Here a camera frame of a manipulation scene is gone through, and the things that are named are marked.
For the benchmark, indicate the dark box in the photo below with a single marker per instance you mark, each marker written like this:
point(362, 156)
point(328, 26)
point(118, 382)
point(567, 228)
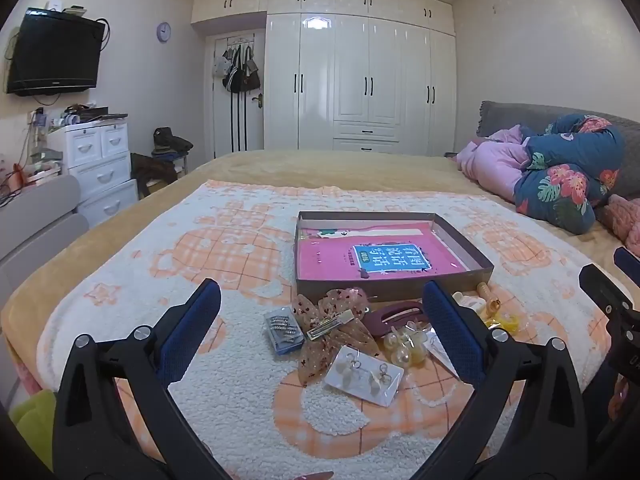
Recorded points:
point(97, 112)

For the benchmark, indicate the black hanging bag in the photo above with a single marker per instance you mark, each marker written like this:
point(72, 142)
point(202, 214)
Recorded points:
point(234, 77)

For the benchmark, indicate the maroon hair clip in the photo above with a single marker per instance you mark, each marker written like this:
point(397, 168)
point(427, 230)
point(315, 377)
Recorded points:
point(375, 325)

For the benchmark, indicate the cluttered shelf unit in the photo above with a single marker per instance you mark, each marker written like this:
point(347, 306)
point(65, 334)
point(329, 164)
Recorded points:
point(42, 160)

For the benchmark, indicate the clear hair claw clip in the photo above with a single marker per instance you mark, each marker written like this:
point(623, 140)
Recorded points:
point(484, 296)

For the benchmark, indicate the grey padded chair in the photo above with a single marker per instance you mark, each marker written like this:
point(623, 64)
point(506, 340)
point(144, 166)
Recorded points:
point(40, 220)

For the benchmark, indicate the pearl hair claw clip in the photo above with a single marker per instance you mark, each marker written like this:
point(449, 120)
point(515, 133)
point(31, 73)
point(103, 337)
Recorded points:
point(402, 355)

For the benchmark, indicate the white orange fleece blanket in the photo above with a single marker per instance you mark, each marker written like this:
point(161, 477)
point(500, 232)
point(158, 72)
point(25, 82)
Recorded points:
point(240, 400)

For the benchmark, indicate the white door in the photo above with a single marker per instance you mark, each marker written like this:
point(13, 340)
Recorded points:
point(254, 132)

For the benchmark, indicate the brown jacket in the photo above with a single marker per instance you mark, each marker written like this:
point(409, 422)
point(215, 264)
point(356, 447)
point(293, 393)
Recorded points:
point(152, 170)

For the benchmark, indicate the round wall clock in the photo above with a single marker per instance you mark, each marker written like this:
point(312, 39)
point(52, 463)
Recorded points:
point(164, 32)

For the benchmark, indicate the bed with beige sheet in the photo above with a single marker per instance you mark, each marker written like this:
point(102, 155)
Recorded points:
point(300, 170)

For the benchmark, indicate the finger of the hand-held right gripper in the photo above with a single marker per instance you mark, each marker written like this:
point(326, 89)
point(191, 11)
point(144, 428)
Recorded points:
point(607, 290)
point(629, 261)

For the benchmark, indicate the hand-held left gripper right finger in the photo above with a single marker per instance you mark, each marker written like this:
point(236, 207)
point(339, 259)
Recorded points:
point(452, 330)

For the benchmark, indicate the blue hairpin card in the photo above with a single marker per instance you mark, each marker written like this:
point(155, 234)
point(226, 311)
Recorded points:
point(284, 332)

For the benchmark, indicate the cream bookmark strip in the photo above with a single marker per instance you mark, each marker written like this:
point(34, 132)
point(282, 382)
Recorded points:
point(395, 232)

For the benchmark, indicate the brown cardboard box tray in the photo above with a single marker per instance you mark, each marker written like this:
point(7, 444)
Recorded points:
point(400, 285)

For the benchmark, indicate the blue floral quilt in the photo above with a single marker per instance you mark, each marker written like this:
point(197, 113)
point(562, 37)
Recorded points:
point(560, 180)

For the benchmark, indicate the dark clothes pile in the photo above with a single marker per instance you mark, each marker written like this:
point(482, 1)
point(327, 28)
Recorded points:
point(170, 142)

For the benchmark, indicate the sheer bow hair clip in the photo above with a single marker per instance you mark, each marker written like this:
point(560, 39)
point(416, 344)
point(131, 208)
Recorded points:
point(345, 342)

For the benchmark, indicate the white wardrobe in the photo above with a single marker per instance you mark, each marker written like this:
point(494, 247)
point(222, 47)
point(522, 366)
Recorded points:
point(350, 85)

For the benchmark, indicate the white hanging bag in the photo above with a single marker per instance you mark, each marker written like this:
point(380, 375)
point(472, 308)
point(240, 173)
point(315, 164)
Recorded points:
point(220, 66)

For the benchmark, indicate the green cloth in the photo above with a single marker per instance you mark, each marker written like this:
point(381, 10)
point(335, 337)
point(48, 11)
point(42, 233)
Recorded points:
point(35, 430)

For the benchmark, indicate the black flat television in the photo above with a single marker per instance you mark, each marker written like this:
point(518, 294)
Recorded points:
point(52, 52)

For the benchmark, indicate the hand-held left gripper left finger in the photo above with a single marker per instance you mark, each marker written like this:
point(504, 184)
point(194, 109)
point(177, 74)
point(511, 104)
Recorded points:
point(187, 330)

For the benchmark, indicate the pink book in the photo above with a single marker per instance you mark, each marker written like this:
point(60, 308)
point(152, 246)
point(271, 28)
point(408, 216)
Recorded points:
point(325, 260)

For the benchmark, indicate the white plastic drawer cabinet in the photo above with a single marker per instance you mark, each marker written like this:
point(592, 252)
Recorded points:
point(100, 170)

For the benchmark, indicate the small white device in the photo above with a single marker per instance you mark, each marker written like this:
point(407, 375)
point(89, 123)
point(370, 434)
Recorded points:
point(53, 7)

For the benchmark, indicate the pink knitted towel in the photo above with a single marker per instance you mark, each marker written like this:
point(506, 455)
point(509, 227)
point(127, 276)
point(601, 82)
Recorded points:
point(625, 220)

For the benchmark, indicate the white earring card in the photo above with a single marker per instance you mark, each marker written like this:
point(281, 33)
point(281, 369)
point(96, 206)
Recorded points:
point(362, 377)

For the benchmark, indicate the green white card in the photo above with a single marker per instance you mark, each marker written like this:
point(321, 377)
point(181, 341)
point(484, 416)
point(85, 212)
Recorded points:
point(335, 234)

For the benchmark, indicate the pink quilt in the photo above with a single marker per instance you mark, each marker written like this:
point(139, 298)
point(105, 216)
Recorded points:
point(492, 165)

